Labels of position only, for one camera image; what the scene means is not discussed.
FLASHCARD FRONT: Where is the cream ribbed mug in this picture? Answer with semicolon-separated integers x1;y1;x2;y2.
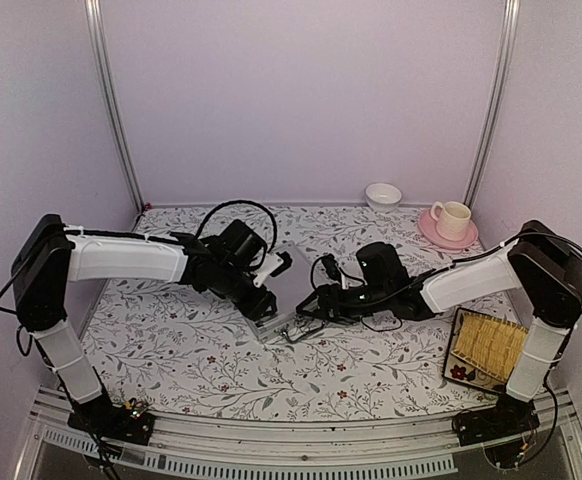
429;201;472;241

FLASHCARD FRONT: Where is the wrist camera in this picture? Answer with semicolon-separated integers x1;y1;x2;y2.
356;242;410;294
253;251;293;288

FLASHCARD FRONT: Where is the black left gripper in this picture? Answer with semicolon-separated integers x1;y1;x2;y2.
214;263;278;322

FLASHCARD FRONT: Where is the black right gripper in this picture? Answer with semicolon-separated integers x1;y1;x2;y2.
296;283;392;326

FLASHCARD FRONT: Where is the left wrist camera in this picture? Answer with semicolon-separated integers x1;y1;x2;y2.
253;251;293;288

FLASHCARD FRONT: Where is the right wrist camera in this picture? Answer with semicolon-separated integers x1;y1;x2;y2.
356;242;410;294

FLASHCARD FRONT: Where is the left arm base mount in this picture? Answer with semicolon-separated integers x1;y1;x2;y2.
68;394;156;446

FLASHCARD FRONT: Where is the aluminium poker case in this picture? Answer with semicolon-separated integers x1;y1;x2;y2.
247;242;313;344

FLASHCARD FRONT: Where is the white ceramic bowl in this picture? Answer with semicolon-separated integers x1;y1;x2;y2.
365;183;403;213

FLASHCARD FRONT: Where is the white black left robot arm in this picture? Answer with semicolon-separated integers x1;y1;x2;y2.
5;214;308;434

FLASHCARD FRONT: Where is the woven bamboo tray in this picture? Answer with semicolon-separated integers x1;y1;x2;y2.
442;308;528;394

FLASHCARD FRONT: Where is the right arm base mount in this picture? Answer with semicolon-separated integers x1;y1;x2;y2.
451;394;540;446

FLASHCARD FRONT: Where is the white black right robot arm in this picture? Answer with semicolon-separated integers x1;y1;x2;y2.
296;220;582;436

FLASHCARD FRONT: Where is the pink saucer plate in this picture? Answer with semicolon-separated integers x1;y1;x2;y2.
417;208;479;250

